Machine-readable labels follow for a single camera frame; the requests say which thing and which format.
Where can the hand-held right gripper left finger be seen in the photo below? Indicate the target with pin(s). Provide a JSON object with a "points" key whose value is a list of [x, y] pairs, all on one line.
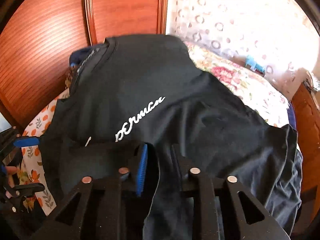
{"points": [[141, 170]]}

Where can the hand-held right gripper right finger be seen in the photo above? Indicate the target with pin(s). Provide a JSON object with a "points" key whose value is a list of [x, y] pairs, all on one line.
{"points": [[200, 188]]}

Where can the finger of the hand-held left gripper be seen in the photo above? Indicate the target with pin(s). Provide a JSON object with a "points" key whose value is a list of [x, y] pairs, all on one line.
{"points": [[26, 141], [30, 188]]}

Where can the black t-shirt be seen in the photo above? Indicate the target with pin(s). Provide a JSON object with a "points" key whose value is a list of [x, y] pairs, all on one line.
{"points": [[150, 80]]}

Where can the person's left hand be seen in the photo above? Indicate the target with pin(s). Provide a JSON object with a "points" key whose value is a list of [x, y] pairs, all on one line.
{"points": [[11, 170]]}

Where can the orange print bed sheet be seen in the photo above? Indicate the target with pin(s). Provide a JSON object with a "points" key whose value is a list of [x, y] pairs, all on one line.
{"points": [[37, 123]]}

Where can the dark patterned cloth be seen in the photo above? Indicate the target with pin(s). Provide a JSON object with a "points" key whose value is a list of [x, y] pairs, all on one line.
{"points": [[70, 76]]}

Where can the dark garment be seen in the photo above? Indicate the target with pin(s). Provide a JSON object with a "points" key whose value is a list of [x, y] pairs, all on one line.
{"points": [[282, 192]]}

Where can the navy blue cloth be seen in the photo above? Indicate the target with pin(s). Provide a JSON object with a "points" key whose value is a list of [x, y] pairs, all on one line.
{"points": [[80, 54]]}

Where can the floral quilt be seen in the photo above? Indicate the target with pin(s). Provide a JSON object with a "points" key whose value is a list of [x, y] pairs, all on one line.
{"points": [[250, 87]]}

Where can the navy bed sheet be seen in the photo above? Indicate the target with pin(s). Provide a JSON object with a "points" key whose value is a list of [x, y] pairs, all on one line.
{"points": [[291, 116]]}

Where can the wooden cabinet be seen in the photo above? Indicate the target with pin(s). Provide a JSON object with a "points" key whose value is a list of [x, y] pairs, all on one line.
{"points": [[308, 130]]}

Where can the white curtain with circles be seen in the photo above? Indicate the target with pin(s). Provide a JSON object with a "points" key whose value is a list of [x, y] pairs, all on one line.
{"points": [[225, 17]]}

